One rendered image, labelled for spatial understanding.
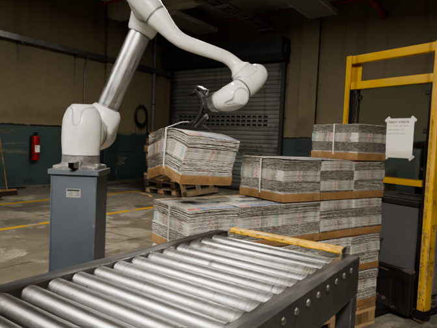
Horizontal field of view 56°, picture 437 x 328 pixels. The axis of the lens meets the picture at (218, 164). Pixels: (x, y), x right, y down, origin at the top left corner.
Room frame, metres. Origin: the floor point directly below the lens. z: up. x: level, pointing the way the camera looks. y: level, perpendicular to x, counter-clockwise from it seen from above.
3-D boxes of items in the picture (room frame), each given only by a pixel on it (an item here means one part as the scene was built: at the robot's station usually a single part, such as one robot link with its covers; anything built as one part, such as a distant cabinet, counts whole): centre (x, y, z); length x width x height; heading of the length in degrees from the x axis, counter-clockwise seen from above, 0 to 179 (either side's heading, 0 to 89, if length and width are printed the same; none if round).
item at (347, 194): (2.55, -0.60, 0.86); 0.38 x 0.29 x 0.04; 34
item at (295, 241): (1.42, -0.24, 0.81); 0.43 x 0.03 x 0.02; 55
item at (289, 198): (2.39, -0.36, 0.86); 0.38 x 0.29 x 0.04; 34
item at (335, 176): (2.55, -0.60, 0.95); 0.38 x 0.29 x 0.23; 34
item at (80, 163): (1.74, 0.59, 1.03); 0.22 x 0.18 x 0.06; 2
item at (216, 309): (0.94, 0.12, 0.77); 0.47 x 0.05 x 0.05; 55
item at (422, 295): (2.70, -1.39, 0.97); 0.09 x 0.09 x 1.75; 34
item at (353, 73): (3.24, -1.02, 0.97); 0.09 x 0.09 x 1.75; 34
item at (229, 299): (0.99, 0.08, 0.77); 0.47 x 0.05 x 0.05; 55
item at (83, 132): (1.77, 0.59, 1.17); 0.18 x 0.16 x 0.22; 179
